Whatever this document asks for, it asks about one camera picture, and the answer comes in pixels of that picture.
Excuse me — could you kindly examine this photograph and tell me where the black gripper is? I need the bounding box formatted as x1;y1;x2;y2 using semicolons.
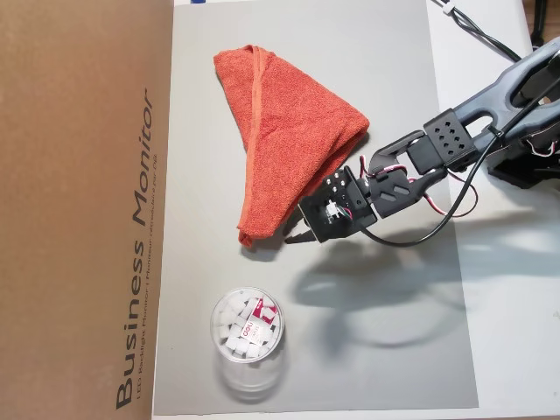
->
283;164;421;245

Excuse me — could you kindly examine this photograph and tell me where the clear plastic jar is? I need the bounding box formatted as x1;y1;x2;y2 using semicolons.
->
209;286;288;402

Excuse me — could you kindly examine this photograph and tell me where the black stand leg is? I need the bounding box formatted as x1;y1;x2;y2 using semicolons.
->
528;0;548;47

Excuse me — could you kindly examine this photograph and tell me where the red white eraser packet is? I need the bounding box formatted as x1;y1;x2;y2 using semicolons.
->
238;297;279;347

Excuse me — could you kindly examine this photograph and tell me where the grey table mat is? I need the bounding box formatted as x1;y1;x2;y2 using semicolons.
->
152;0;480;415

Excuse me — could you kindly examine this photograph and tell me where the brown cardboard monitor box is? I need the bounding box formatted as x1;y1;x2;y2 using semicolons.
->
0;0;176;420

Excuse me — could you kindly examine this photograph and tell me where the orange terry towel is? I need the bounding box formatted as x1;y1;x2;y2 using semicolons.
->
213;43;371;249

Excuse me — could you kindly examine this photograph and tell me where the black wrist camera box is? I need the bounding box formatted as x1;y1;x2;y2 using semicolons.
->
298;192;378;244

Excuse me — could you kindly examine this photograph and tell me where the black cable bundle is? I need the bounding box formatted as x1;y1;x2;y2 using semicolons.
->
430;0;524;62

